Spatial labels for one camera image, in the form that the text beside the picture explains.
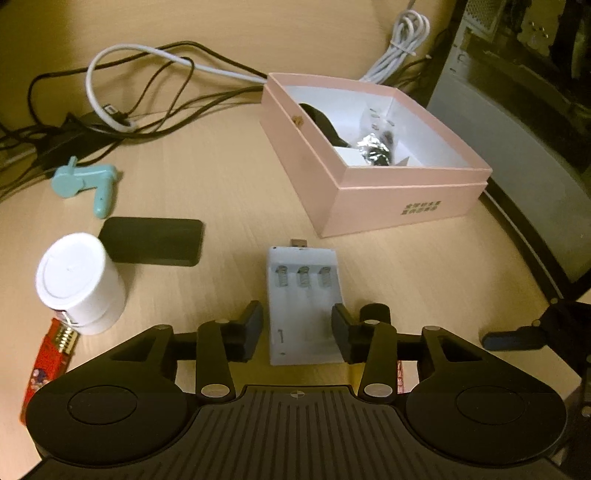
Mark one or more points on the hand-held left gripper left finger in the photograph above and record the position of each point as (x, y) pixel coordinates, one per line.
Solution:
(251, 330)

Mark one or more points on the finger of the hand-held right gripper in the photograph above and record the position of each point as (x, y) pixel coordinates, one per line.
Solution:
(503, 340)

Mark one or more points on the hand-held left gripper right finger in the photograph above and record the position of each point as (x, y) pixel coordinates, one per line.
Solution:
(339, 332)

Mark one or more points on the white battery charger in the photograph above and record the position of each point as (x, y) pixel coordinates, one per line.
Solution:
(300, 314)

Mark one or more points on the black case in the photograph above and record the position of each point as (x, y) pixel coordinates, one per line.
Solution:
(152, 240)

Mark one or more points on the pink cardboard box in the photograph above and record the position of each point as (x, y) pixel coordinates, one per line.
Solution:
(392, 203)

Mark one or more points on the white round container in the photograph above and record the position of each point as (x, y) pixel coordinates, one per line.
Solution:
(83, 286)

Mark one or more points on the large white square adapter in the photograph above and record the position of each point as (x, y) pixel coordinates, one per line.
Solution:
(348, 155)

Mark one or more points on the clear plastic bag of screws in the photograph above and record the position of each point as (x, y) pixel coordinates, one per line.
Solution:
(376, 147)

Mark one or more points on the red patterned packet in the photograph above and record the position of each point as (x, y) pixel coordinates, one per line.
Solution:
(44, 364)

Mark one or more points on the black funnel-shaped nozzle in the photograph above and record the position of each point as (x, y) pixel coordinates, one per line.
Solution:
(323, 122)

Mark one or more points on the teal plastic tool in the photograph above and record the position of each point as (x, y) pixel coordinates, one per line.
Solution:
(99, 177)

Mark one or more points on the computer case with glass panel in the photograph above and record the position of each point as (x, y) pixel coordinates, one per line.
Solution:
(508, 115)

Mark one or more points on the black power adapter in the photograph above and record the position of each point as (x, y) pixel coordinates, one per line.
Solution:
(69, 138)

